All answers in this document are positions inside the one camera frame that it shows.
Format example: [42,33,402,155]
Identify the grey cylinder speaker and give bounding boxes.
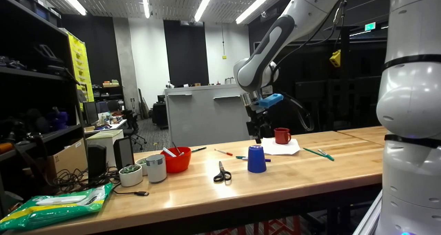
[146,154,167,184]

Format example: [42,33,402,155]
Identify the black shelf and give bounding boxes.
[0,0,87,222]

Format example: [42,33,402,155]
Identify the blue plastic cup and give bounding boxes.
[247,145,267,174]

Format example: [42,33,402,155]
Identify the yellow drawer rack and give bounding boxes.
[66,31,94,106]

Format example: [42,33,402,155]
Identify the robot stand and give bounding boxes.
[352,190,383,235]

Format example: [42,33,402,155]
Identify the white pot with succulent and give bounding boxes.
[119,164,143,187]
[135,157,149,176]

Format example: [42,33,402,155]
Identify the office chair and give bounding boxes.
[122,109,147,151]

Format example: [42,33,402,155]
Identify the black speaker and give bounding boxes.
[87,144,107,184]
[113,136,135,171]

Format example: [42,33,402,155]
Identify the monitor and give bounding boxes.
[82,101,100,126]

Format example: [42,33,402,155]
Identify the red bowl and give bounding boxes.
[160,146,192,174]

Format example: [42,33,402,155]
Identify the blue marker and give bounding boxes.
[236,155,271,163]

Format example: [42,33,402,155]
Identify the heap of black cables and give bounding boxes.
[51,167,120,195]

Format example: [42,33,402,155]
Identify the black cable with plug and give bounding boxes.
[113,183,150,197]

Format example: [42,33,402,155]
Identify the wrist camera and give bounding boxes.
[258,93,284,109]

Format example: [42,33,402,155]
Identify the white paper sheet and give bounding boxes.
[260,137,301,156]

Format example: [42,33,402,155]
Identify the red stool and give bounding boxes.
[206,215,301,235]

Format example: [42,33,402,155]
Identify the black scissors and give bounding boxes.
[213,161,232,183]

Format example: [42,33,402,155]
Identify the white box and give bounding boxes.
[86,129,124,157]

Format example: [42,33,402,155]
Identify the cardboard box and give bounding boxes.
[46,138,89,181]

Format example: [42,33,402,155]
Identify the white and green pen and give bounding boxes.
[317,149,335,161]

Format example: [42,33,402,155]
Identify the red mug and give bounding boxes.
[274,127,292,145]

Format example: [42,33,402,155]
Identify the green wipes packet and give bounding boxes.
[0,182,114,232]

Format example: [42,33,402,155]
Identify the ceiling light strip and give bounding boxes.
[194,0,218,22]
[54,0,87,16]
[235,0,282,25]
[139,0,151,19]

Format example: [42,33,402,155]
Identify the yellow hanging box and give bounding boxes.
[329,50,342,68]

